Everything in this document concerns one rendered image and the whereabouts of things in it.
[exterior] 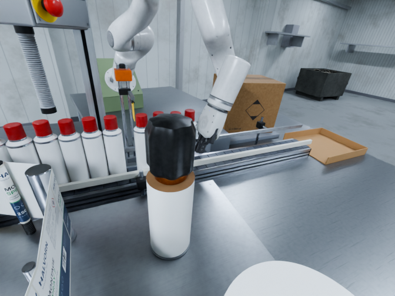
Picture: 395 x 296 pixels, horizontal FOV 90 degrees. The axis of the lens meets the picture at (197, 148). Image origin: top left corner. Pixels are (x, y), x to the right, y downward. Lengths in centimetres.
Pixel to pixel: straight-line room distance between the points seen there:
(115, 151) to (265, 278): 48
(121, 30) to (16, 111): 270
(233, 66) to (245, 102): 41
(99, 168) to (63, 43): 289
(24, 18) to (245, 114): 86
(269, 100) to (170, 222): 86
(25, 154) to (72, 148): 10
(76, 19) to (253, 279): 64
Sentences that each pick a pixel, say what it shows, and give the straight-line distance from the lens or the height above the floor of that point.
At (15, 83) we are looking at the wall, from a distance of 349.
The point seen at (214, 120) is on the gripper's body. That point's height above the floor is 106.
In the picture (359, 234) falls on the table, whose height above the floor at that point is 83.
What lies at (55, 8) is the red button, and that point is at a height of 132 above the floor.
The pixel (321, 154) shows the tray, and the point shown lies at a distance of 115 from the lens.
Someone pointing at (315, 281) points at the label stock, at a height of 102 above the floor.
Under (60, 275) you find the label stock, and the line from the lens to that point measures 40.
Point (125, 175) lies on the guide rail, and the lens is 64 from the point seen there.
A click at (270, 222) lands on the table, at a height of 83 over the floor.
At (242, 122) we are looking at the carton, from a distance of 106.
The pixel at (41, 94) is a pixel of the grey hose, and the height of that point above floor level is 113.
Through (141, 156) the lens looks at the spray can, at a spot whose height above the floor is 96.
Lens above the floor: 129
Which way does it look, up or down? 29 degrees down
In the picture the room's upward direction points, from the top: 5 degrees clockwise
